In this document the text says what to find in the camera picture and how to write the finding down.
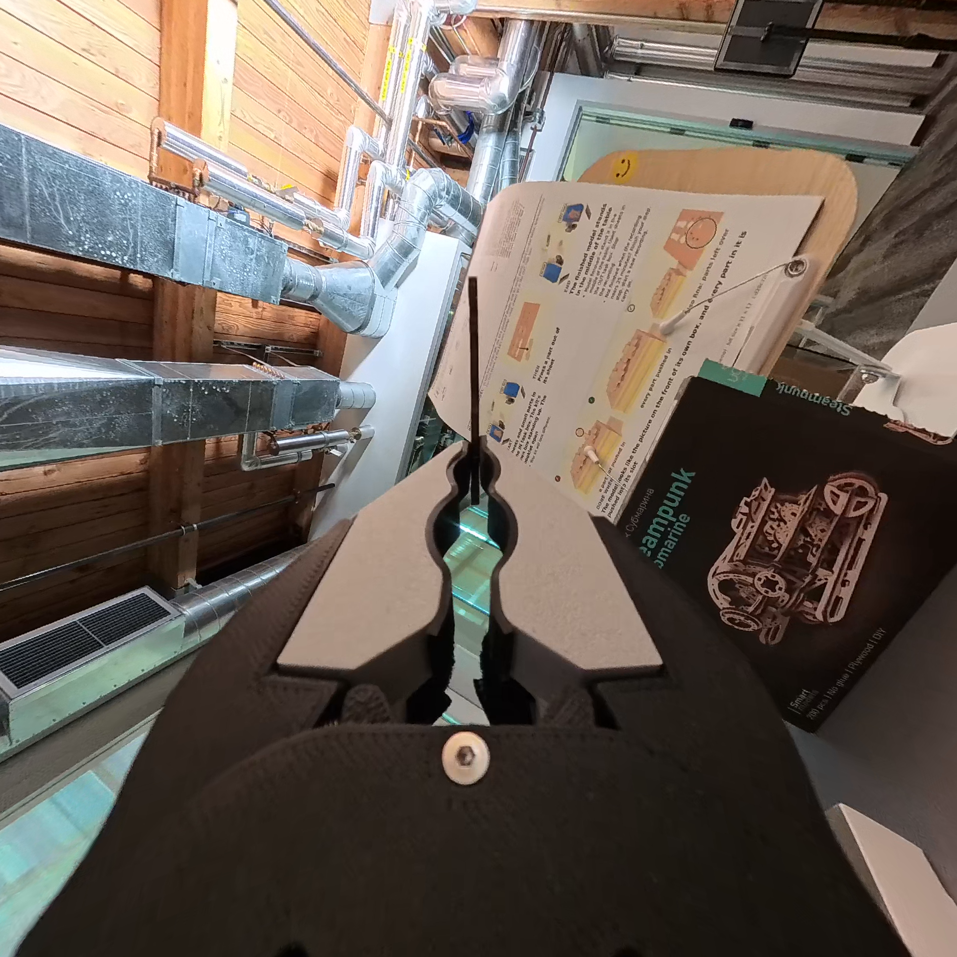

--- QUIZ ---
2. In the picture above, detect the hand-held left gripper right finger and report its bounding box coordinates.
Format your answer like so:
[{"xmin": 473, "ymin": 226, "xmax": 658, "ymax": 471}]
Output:
[{"xmin": 478, "ymin": 438, "xmax": 665, "ymax": 725}]

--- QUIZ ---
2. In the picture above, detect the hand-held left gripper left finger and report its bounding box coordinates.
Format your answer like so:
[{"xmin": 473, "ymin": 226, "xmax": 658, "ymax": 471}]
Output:
[{"xmin": 277, "ymin": 440, "xmax": 475, "ymax": 725}]

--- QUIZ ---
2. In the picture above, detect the thin dark wooden strip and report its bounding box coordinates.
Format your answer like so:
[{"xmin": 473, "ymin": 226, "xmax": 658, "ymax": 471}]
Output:
[{"xmin": 467, "ymin": 277, "xmax": 483, "ymax": 503}]

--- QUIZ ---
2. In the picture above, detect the metal duct reducer elbow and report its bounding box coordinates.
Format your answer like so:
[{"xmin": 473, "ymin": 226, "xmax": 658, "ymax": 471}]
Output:
[{"xmin": 280, "ymin": 168, "xmax": 483, "ymax": 337}]

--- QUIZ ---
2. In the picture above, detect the dark model kit box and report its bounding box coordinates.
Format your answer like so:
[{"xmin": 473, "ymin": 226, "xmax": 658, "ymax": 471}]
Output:
[{"xmin": 613, "ymin": 357, "xmax": 957, "ymax": 734}]

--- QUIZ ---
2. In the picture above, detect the chrome pipe fitting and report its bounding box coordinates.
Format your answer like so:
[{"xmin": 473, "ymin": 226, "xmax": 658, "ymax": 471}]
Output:
[{"xmin": 241, "ymin": 425, "xmax": 375, "ymax": 474}]

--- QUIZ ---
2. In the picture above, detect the black metal rod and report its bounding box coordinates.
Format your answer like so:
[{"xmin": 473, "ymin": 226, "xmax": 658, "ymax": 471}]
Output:
[{"xmin": 0, "ymin": 482, "xmax": 337, "ymax": 592}]

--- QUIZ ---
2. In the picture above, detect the white air vent unit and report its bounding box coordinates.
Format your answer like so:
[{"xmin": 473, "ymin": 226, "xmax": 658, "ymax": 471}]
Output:
[{"xmin": 0, "ymin": 587, "xmax": 188, "ymax": 760}]

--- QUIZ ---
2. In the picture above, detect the white poster clip bar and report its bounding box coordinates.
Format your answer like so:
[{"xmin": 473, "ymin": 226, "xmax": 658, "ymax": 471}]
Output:
[{"xmin": 721, "ymin": 254, "xmax": 822, "ymax": 378}]

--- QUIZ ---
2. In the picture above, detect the illustrated instruction poster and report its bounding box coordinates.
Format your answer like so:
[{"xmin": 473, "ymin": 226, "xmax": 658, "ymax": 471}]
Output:
[{"xmin": 430, "ymin": 179, "xmax": 825, "ymax": 524}]

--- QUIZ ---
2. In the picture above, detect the white rounded board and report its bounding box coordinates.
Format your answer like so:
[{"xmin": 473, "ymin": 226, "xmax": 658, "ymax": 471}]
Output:
[{"xmin": 845, "ymin": 323, "xmax": 957, "ymax": 431}]

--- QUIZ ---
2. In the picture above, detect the horizontal silver pipe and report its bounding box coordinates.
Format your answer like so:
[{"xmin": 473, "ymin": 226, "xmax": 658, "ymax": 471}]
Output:
[{"xmin": 150, "ymin": 120, "xmax": 375, "ymax": 259}]

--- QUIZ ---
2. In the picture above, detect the white cardboard box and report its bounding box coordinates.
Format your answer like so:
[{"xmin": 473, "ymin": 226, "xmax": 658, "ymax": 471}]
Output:
[{"xmin": 822, "ymin": 803, "xmax": 957, "ymax": 957}]

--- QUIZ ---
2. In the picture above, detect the rounded wooden board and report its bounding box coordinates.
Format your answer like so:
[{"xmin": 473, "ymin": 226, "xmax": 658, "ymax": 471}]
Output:
[{"xmin": 579, "ymin": 148, "xmax": 859, "ymax": 375}]

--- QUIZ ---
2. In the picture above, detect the silver insulated pipe run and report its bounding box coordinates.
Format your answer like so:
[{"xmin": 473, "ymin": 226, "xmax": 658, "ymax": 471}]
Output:
[{"xmin": 336, "ymin": 0, "xmax": 435, "ymax": 248}]

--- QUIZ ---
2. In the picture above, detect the thin metal conduit rod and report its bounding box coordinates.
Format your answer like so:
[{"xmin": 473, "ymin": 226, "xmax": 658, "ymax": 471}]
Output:
[{"xmin": 262, "ymin": 0, "xmax": 393, "ymax": 124}]

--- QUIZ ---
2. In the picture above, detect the small spiral metal duct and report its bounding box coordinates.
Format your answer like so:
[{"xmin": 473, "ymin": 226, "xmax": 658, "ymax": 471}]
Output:
[{"xmin": 172, "ymin": 542, "xmax": 319, "ymax": 644}]

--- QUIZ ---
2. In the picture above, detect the thin steel wire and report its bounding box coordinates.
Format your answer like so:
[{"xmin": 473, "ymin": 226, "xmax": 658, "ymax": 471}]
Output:
[{"xmin": 658, "ymin": 258, "xmax": 812, "ymax": 337}]

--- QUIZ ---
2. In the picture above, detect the metal bracket with clear rod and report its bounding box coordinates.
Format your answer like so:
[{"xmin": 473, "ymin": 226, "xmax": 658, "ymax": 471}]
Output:
[{"xmin": 796, "ymin": 318, "xmax": 891, "ymax": 384}]

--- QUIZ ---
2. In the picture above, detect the rectangular metal air duct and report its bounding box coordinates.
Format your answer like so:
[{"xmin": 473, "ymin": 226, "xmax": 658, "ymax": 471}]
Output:
[{"xmin": 0, "ymin": 123, "xmax": 289, "ymax": 304}]

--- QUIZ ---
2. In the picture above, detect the large spiral metal duct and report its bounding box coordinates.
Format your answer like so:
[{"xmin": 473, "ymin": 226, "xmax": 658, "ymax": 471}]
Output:
[{"xmin": 430, "ymin": 18, "xmax": 539, "ymax": 195}]

